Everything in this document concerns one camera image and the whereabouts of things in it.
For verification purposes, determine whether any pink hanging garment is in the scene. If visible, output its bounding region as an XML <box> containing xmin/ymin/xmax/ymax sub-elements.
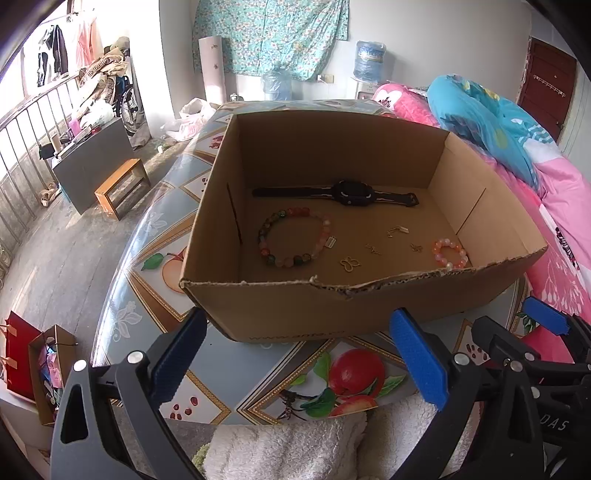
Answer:
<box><xmin>76</xmin><ymin>14</ymin><xmax>105</xmax><ymax>70</ymax></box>

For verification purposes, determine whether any metal coat hook rack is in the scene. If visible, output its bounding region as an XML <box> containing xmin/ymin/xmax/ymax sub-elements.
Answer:
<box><xmin>533</xmin><ymin>74</ymin><xmax>566</xmax><ymax>100</ymax></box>

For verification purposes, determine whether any blue printed quilt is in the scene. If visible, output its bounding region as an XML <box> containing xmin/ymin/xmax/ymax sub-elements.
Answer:
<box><xmin>427</xmin><ymin>74</ymin><xmax>561</xmax><ymax>190</ymax></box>

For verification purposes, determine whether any wheelchair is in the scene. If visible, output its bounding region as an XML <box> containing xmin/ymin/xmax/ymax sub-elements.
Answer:
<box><xmin>111</xmin><ymin>76</ymin><xmax>141</xmax><ymax>134</ymax></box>

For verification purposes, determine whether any red paper bag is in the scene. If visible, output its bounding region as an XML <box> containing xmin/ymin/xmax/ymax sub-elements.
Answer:
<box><xmin>4</xmin><ymin>311</ymin><xmax>44</xmax><ymax>401</ymax></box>

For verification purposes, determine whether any dark red door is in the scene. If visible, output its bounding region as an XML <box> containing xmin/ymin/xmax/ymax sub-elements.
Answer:
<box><xmin>516</xmin><ymin>37</ymin><xmax>578</xmax><ymax>139</ymax></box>

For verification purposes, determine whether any blue label water bottle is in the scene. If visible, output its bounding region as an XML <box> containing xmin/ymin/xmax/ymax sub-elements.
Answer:
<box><xmin>355</xmin><ymin>41</ymin><xmax>386</xmax><ymax>84</ymax></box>

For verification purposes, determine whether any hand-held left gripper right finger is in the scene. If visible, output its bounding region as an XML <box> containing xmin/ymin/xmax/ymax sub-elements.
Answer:
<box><xmin>389</xmin><ymin>308</ymin><xmax>548</xmax><ymax>480</ymax></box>

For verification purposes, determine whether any grey cabinet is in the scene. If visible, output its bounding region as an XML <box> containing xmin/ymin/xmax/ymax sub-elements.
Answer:
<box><xmin>52</xmin><ymin>117</ymin><xmax>134</xmax><ymax>215</ymax></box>

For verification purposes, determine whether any pile of clothes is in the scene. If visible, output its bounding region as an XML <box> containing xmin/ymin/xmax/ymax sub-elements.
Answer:
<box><xmin>76</xmin><ymin>37</ymin><xmax>130</xmax><ymax>125</ymax></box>

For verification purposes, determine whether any brown cardboard box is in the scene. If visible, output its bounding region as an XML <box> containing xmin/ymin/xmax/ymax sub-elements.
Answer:
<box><xmin>179</xmin><ymin>99</ymin><xmax>549</xmax><ymax>344</ymax></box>

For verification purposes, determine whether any wooden stool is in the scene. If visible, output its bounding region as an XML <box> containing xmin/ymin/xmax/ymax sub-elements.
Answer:
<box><xmin>95</xmin><ymin>158</ymin><xmax>151</xmax><ymax>221</ymax></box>

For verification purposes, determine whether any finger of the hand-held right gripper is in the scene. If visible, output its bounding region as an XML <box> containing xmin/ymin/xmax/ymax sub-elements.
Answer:
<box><xmin>471</xmin><ymin>315</ymin><xmax>543</xmax><ymax>361</ymax></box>
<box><xmin>523</xmin><ymin>295</ymin><xmax>591</xmax><ymax>356</ymax></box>

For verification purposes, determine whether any white plastic bag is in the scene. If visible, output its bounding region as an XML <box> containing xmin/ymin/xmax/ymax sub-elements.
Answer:
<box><xmin>166</xmin><ymin>98</ymin><xmax>218</xmax><ymax>141</ymax></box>

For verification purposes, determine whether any black wrist watch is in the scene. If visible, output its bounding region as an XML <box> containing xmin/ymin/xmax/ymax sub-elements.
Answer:
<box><xmin>252</xmin><ymin>179</ymin><xmax>420</xmax><ymax>208</ymax></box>

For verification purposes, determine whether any white water dispenser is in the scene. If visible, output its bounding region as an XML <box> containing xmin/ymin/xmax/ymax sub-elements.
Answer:
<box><xmin>352</xmin><ymin>78</ymin><xmax>382</xmax><ymax>100</ymax></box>

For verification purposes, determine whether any metal balcony railing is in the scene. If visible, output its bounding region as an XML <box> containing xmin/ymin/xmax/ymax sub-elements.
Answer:
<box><xmin>0</xmin><ymin>69</ymin><xmax>84</xmax><ymax>259</ymax></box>

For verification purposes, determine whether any dark hanging garment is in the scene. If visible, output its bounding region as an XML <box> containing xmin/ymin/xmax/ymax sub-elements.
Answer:
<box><xmin>37</xmin><ymin>25</ymin><xmax>70</xmax><ymax>86</ymax></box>

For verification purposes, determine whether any pink blanket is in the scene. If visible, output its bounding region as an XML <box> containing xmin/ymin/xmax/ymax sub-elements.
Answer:
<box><xmin>372</xmin><ymin>83</ymin><xmax>591</xmax><ymax>365</ymax></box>

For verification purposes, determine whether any floral teal wall cloth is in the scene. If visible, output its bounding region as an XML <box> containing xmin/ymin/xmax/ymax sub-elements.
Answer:
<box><xmin>193</xmin><ymin>0</ymin><xmax>349</xmax><ymax>81</ymax></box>

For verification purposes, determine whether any white paper roll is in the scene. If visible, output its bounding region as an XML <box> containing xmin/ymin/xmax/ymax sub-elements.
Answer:
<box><xmin>198</xmin><ymin>37</ymin><xmax>227</xmax><ymax>104</ymax></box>

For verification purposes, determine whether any multicoloured bead bracelet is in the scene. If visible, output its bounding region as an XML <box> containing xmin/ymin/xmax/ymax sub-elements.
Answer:
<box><xmin>257</xmin><ymin>208</ymin><xmax>332</xmax><ymax>269</ymax></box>

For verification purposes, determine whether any pink orange bead bracelet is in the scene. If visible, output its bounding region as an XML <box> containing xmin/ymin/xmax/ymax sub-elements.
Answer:
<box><xmin>431</xmin><ymin>237</ymin><xmax>468</xmax><ymax>270</ymax></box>

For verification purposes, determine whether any clear empty water bottle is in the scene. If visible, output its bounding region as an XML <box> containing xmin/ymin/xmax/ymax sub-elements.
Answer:
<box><xmin>262</xmin><ymin>65</ymin><xmax>293</xmax><ymax>101</ymax></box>

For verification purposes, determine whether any brown paper bag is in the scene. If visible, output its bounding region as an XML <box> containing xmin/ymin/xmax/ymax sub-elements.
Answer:
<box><xmin>28</xmin><ymin>324</ymin><xmax>77</xmax><ymax>428</ymax></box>

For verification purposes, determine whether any white fleece towel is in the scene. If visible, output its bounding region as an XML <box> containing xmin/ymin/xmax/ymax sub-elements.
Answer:
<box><xmin>191</xmin><ymin>394</ymin><xmax>481</xmax><ymax>480</ymax></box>

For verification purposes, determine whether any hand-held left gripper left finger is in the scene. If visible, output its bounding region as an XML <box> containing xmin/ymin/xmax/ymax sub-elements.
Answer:
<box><xmin>50</xmin><ymin>306</ymin><xmax>208</xmax><ymax>480</ymax></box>

